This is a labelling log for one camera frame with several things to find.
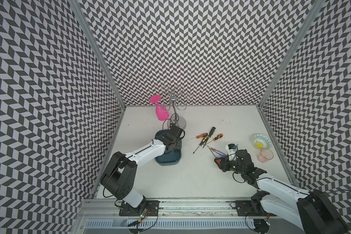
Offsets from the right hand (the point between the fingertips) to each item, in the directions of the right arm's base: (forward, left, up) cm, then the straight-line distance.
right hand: (217, 162), depth 86 cm
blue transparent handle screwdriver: (+9, -3, -5) cm, 11 cm away
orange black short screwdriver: (+19, -4, -1) cm, 19 cm away
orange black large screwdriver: (-2, +1, +7) cm, 7 cm away
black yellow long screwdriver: (+20, +2, -1) cm, 20 cm away
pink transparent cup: (+6, -32, -3) cm, 33 cm away
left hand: (+11, +25, +5) cm, 28 cm away
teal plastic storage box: (+3, +29, 0) cm, 29 cm away
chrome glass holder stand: (+33, +23, -2) cm, 40 cm away
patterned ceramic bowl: (+15, -32, -1) cm, 35 cm away
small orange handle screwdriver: (+19, +8, 0) cm, 21 cm away
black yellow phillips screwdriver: (+15, +7, -1) cm, 17 cm away
